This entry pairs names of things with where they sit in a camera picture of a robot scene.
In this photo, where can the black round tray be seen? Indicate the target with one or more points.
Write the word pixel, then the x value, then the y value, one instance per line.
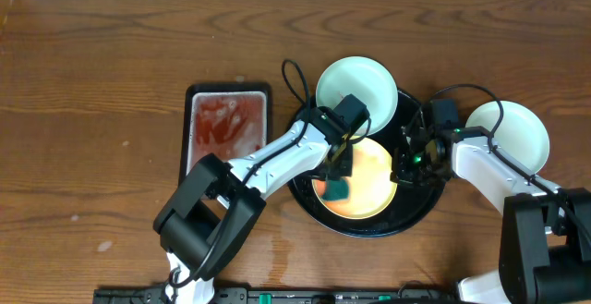
pixel 409 205

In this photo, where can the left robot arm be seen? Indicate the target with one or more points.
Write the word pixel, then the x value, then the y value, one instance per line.
pixel 210 215

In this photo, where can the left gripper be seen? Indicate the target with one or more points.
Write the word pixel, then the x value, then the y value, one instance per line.
pixel 348 169

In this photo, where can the yellow plate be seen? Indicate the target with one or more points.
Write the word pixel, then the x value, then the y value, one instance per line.
pixel 371 188

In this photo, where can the black rectangular soapy tray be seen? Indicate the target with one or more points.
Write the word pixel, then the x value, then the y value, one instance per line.
pixel 230 120

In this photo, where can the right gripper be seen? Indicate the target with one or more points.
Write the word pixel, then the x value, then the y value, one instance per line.
pixel 402 175

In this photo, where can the green scrubbing sponge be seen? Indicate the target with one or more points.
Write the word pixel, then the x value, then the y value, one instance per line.
pixel 335 190

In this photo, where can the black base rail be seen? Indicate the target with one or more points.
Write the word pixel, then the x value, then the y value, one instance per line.
pixel 239 295

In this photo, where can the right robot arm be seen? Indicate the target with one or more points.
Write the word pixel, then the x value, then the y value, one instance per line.
pixel 545 229

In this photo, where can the light blue plate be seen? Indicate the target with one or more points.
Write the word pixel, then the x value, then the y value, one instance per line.
pixel 368 80
pixel 520 134

